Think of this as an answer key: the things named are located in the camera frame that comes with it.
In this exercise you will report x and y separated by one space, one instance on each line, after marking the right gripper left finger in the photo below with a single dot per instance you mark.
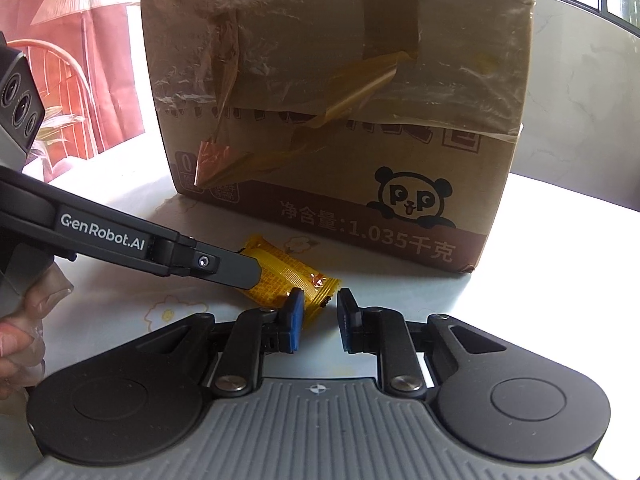
243 344

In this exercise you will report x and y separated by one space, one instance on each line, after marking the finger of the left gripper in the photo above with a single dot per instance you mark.
187 256

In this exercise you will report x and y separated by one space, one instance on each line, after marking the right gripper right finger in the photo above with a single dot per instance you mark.
383 333

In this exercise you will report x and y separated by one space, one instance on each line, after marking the small yellow candy packet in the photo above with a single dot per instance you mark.
281 273

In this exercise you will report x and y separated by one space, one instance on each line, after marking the person left hand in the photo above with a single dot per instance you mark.
22 343

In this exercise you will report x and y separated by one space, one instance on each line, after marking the red floral curtain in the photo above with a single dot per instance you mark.
85 57

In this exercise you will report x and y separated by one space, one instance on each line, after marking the cardboard box with plastic liner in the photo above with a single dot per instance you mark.
387 124

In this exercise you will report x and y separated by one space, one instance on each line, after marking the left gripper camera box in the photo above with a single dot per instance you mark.
21 109

